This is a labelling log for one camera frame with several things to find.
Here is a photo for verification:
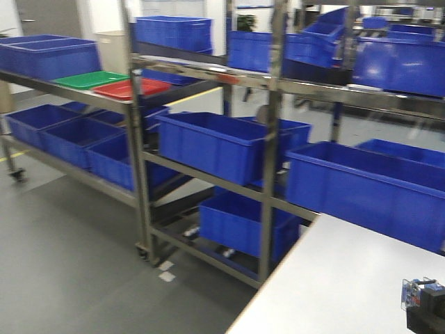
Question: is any red plastic tray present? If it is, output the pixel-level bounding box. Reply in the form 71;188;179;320
92;78;172;101

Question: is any button switch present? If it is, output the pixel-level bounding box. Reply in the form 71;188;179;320
400;276;444;310

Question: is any blue bin middle shelf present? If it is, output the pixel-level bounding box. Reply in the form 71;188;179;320
154;111;293;186

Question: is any blue bin shelf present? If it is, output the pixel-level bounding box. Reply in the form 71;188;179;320
199;191;302;262
154;111;293;186

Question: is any green plastic tray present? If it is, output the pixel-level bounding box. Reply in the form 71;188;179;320
53;71;129;90

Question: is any blue bin bottom shelf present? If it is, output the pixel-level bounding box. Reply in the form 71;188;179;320
199;191;302;262

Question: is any black gripper finger view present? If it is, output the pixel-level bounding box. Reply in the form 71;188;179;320
406;288;444;333

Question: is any blue bin top cart right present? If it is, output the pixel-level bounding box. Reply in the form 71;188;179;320
1;38;102;81

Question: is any steel flow rack frame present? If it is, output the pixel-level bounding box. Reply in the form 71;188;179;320
119;1;444;288

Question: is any steel cart rack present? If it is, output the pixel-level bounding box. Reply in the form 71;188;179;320
0;51;230;209

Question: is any blue bin front lower left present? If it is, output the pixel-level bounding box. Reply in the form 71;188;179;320
285;141;444;253

